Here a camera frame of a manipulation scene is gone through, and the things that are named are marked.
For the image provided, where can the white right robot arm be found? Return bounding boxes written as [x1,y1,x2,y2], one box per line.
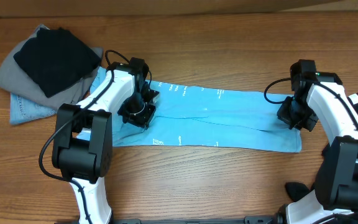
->
[275,60,358,223]

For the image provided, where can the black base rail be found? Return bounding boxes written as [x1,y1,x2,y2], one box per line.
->
[108,214,286,224]

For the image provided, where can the light blue printed t-shirt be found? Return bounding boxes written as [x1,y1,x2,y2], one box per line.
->
[76,67,302,153]

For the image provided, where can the black clothes pile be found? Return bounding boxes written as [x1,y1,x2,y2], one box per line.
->
[283,83,358,223]

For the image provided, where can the folded black garment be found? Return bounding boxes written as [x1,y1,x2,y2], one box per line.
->
[14,28,101,98]

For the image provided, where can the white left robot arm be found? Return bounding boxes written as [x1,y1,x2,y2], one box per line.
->
[51,58,160,223]

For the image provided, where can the folded blue jeans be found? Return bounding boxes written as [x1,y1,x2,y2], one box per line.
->
[9,93,57,125]

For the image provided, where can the folded grey garment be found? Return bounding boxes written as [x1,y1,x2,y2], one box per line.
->
[0,40,98,109]

